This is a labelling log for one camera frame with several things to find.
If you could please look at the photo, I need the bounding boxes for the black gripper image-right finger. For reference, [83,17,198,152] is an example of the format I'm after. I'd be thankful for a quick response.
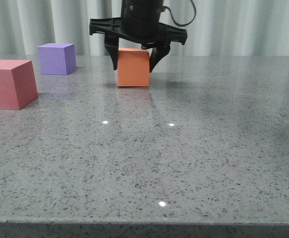
[150,42,171,73]

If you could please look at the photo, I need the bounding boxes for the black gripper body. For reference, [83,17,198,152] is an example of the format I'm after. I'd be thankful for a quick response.
[89,0,187,49]

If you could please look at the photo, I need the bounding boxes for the black gripper image-left finger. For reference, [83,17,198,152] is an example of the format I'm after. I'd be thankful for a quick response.
[104,34,119,70]

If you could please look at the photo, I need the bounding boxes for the orange foam cube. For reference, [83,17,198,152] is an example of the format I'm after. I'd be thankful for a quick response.
[117,48,150,87]

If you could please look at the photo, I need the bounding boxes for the purple foam cube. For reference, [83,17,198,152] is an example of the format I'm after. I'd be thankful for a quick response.
[37,43,77,75]

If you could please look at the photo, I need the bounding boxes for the pale green curtain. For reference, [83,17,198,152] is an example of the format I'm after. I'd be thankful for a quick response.
[0,0,289,56]

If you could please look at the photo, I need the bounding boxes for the red foam cube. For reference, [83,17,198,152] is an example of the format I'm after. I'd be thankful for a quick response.
[0,59,38,110]

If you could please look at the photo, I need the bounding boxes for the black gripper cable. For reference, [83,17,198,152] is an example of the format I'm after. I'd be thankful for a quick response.
[162,0,197,27]

